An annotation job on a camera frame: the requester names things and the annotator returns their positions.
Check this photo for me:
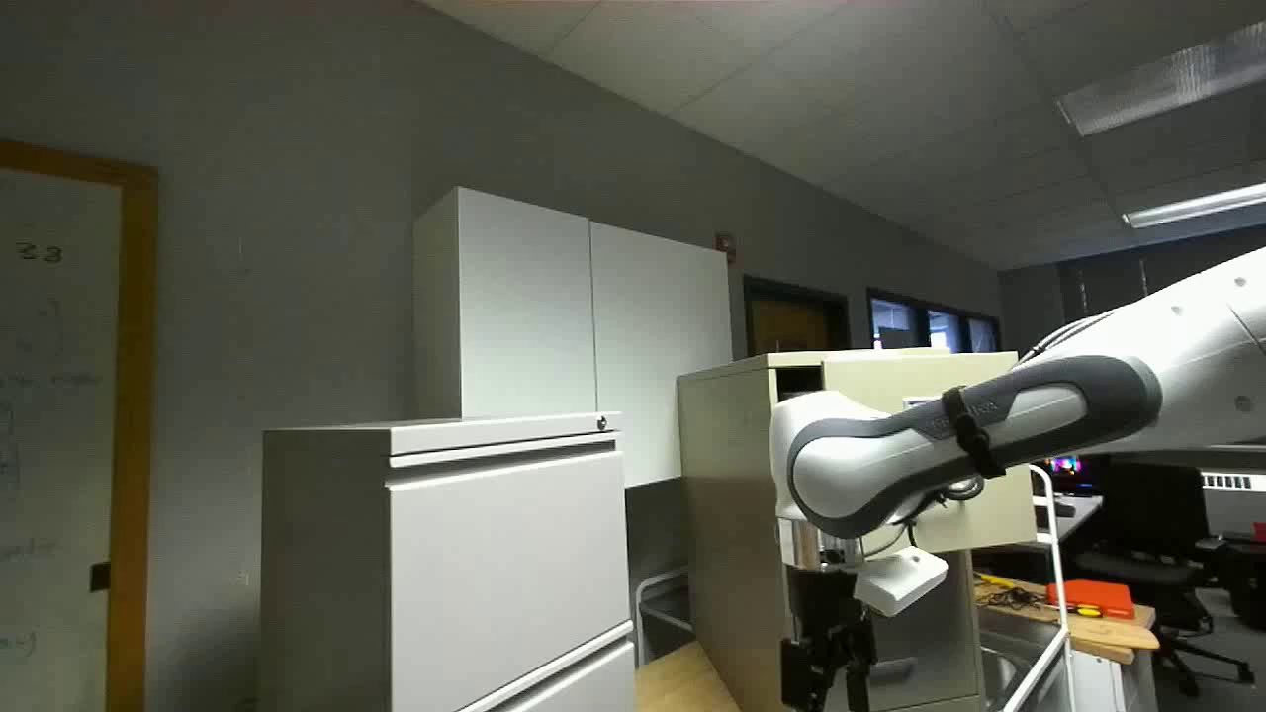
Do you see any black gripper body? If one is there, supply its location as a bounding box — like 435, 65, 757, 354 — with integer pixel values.
784, 567, 882, 661

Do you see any beige metal file cabinet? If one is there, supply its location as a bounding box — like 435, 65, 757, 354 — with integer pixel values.
675, 345, 1059, 712

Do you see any wooden workbench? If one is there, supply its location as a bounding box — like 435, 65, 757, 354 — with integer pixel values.
972, 569, 1163, 669

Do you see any glowing computer monitor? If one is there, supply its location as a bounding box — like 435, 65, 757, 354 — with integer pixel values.
1039, 451, 1099, 498

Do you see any dark background doorway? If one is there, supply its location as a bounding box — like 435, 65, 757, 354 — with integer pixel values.
741, 272, 856, 362

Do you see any dark office window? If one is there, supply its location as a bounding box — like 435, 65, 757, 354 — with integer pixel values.
862, 291, 1005, 356

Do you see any gray lateral file cabinet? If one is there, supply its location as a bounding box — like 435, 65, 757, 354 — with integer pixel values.
257, 412, 641, 712

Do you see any black office chair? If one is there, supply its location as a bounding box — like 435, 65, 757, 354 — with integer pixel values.
1099, 454, 1256, 702

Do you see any white tall storage cabinet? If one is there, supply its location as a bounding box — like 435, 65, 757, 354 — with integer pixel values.
411, 181, 735, 492

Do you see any narrow ceiling light strip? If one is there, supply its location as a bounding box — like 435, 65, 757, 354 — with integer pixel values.
1118, 180, 1266, 233

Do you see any long ceiling light panel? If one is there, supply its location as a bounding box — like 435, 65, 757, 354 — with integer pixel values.
1053, 18, 1266, 138

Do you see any wood-framed whiteboard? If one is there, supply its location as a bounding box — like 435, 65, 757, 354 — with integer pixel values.
0, 136, 163, 712

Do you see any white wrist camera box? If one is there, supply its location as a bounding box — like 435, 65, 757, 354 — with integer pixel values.
852, 542, 954, 623

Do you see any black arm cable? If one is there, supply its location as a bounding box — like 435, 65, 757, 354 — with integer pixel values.
902, 470, 987, 529

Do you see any black velcro arm strap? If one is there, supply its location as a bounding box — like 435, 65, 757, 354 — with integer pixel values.
939, 385, 1008, 483

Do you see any white metal frame rack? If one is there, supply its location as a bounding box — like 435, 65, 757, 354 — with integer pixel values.
982, 462, 1076, 712

